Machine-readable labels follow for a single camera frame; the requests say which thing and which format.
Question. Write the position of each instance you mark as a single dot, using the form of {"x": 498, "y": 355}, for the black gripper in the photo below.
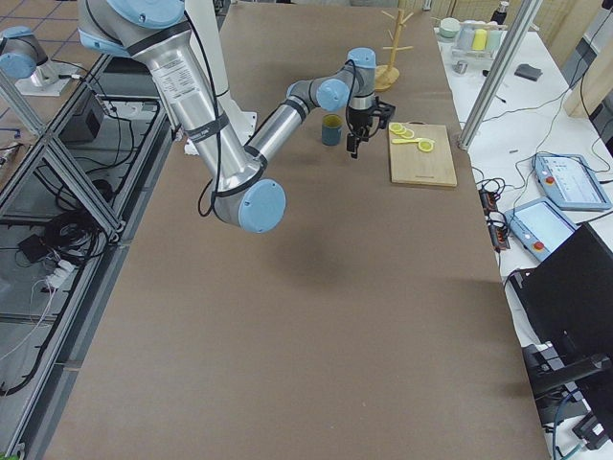
{"x": 358, "y": 119}

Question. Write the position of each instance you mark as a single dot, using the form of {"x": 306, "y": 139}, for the dark blue mug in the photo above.
{"x": 331, "y": 130}

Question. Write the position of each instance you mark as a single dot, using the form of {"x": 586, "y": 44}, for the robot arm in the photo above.
{"x": 21, "y": 53}
{"x": 158, "y": 34}

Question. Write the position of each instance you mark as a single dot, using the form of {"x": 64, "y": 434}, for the bamboo cup rack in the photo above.
{"x": 387, "y": 74}

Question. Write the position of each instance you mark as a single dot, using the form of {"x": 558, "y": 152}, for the small metal cup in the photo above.
{"x": 460, "y": 67}

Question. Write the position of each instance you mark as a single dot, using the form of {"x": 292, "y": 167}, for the grey cup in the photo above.
{"x": 465, "y": 38}

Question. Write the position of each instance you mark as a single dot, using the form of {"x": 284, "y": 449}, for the yellow cup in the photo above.
{"x": 480, "y": 39}

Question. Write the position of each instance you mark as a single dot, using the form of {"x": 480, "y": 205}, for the yellow plastic knife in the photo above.
{"x": 407, "y": 141}

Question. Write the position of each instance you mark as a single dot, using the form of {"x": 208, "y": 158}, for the lemon slice top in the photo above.
{"x": 397, "y": 128}

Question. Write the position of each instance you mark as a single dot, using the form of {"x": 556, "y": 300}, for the bamboo cutting board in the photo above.
{"x": 410, "y": 166}

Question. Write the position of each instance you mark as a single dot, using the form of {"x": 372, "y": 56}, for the lemon slice front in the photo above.
{"x": 425, "y": 145}

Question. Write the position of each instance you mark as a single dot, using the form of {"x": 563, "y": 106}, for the pale green bowl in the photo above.
{"x": 449, "y": 27}

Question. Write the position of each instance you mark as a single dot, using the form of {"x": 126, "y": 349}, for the power strip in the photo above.
{"x": 496, "y": 221}

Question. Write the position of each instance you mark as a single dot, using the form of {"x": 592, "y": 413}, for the dark grey cloth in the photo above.
{"x": 527, "y": 72}

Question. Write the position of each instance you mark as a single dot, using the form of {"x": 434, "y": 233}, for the black bottle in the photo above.
{"x": 500, "y": 13}

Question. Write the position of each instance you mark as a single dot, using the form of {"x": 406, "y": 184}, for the lower teach pendant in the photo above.
{"x": 540, "y": 226}

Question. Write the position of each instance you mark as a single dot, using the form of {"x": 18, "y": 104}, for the teach pendant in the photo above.
{"x": 570, "y": 183}
{"x": 540, "y": 226}

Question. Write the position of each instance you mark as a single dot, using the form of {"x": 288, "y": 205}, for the upper teach pendant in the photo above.
{"x": 570, "y": 183}

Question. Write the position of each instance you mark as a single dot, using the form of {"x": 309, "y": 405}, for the black monitor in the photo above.
{"x": 568, "y": 301}

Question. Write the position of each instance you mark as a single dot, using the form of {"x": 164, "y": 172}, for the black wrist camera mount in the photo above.
{"x": 382, "y": 113}

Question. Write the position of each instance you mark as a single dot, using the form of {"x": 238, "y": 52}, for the aluminium frame post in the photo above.
{"x": 509, "y": 47}

